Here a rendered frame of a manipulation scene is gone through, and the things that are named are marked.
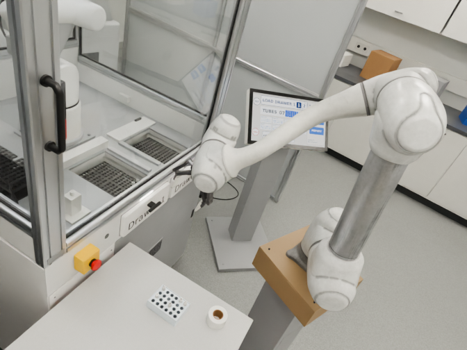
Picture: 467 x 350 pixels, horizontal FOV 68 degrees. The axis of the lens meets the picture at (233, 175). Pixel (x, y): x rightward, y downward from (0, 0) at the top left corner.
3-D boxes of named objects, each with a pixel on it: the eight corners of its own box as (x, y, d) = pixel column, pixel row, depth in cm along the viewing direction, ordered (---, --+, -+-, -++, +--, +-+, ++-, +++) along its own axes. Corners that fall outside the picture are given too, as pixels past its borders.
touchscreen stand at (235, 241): (276, 269, 251) (336, 155, 192) (217, 271, 235) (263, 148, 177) (257, 220, 288) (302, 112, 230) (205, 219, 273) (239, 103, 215)
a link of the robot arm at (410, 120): (344, 273, 132) (348, 326, 114) (302, 262, 133) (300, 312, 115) (446, 80, 87) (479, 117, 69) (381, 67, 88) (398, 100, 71)
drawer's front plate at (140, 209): (167, 201, 157) (170, 182, 151) (122, 237, 135) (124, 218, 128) (163, 199, 158) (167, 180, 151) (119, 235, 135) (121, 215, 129)
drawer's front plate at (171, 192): (202, 171, 182) (206, 155, 176) (170, 198, 159) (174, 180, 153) (199, 170, 182) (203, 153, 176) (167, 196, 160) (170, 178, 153)
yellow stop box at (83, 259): (101, 263, 121) (101, 249, 117) (85, 276, 115) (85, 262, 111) (89, 255, 122) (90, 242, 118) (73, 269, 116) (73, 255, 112)
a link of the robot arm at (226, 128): (201, 136, 124) (192, 157, 114) (219, 103, 114) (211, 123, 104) (228, 149, 126) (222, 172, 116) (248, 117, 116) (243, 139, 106)
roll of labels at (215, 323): (206, 330, 120) (209, 323, 117) (205, 311, 125) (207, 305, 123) (226, 329, 122) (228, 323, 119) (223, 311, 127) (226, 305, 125)
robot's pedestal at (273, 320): (289, 367, 195) (349, 287, 152) (249, 398, 177) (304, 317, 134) (256, 323, 212) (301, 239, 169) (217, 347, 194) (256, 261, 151)
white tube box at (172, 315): (188, 309, 124) (190, 303, 122) (174, 327, 118) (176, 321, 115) (161, 290, 127) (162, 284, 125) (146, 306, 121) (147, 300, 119)
